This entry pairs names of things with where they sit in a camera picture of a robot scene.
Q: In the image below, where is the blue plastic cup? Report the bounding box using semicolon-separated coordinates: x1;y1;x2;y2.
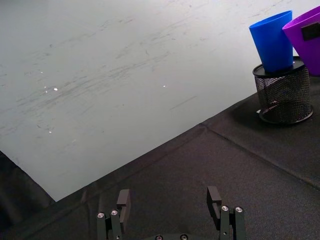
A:
248;10;295;74

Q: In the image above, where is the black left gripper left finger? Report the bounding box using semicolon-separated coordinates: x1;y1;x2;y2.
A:
96;188;132;240

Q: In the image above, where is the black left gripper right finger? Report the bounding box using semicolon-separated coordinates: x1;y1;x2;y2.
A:
206;186;247;240

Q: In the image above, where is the black table cloth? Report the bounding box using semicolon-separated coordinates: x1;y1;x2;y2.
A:
0;56;320;240

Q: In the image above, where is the purple plastic cup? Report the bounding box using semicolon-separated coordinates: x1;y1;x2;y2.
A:
282;5;320;77

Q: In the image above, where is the black mesh pen holder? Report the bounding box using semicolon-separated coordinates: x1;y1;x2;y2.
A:
252;55;315;125

